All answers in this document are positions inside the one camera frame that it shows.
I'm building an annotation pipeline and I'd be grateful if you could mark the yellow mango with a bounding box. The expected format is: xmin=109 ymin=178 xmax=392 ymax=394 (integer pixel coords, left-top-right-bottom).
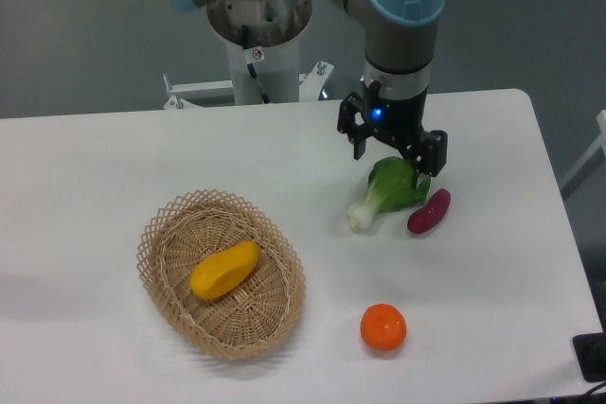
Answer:
xmin=189 ymin=241 xmax=260 ymax=300

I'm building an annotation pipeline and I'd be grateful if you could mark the black device at table edge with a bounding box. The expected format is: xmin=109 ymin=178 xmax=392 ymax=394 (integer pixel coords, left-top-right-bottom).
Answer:
xmin=572 ymin=332 xmax=605 ymax=382

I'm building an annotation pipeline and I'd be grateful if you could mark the orange tangerine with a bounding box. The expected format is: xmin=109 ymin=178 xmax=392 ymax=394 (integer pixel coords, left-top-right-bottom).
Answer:
xmin=360 ymin=303 xmax=407 ymax=351

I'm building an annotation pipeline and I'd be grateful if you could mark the purple sweet potato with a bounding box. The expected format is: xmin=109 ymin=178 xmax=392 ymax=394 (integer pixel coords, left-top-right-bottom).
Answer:
xmin=407 ymin=188 xmax=452 ymax=235

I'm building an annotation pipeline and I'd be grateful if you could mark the white frame at right edge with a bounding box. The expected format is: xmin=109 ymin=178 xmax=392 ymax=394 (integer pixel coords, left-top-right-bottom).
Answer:
xmin=559 ymin=110 xmax=605 ymax=201

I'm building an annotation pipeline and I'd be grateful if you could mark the green bok choy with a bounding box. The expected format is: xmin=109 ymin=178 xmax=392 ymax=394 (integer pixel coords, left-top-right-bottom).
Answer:
xmin=346 ymin=156 xmax=431 ymax=232

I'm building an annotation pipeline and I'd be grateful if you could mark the woven wicker basket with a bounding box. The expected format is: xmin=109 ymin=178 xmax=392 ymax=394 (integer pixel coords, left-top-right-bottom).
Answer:
xmin=136 ymin=189 xmax=305 ymax=360

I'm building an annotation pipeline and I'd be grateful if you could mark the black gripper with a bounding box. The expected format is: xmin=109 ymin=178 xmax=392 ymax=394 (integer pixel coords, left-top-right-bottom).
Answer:
xmin=337 ymin=79 xmax=448 ymax=189

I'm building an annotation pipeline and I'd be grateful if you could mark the black cable on pedestal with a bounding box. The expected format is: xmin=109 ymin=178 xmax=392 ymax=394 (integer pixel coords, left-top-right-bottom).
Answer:
xmin=241 ymin=24 xmax=272 ymax=105

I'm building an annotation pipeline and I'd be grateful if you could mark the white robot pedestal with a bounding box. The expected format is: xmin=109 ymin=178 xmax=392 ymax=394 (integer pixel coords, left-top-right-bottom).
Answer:
xmin=163 ymin=0 xmax=334 ymax=109

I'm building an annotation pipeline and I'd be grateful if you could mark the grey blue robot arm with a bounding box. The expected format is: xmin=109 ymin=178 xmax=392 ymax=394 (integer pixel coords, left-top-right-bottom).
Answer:
xmin=172 ymin=0 xmax=448 ymax=178

